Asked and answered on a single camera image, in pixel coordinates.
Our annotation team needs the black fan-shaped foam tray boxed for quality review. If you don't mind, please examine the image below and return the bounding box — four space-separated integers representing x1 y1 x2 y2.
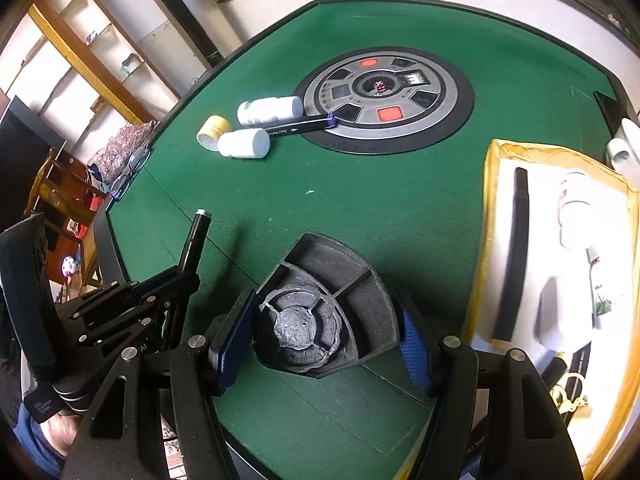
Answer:
253 231 400 379

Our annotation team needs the long black marker pen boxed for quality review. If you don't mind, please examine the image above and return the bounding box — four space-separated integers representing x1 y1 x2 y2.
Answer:
178 209 212 274

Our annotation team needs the black tube in box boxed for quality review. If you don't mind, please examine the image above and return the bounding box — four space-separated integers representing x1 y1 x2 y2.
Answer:
492 167 529 341

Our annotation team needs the wooden chair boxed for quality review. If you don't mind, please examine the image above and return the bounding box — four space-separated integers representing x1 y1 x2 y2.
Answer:
24 148 106 287

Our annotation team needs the floral cushion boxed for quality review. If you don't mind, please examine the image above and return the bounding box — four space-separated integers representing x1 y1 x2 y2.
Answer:
86 120 157 185

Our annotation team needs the white pill bottle lower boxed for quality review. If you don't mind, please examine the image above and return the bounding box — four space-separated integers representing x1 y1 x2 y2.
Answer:
218 128 271 159

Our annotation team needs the white pill bottle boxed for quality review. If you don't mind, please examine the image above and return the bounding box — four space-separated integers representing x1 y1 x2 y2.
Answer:
218 128 271 159
236 96 304 127

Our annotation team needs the black pen on table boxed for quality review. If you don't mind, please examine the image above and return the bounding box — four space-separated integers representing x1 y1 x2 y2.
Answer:
265 114 337 136

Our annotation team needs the white pill bottle upper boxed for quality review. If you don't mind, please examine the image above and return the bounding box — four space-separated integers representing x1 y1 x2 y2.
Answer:
236 96 304 127

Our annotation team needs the round mahjong table control panel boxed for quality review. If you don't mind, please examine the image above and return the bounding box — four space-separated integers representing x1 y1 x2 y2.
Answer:
295 47 475 155

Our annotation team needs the black standing pole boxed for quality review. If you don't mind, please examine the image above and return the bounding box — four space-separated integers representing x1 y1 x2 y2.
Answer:
160 0 222 67

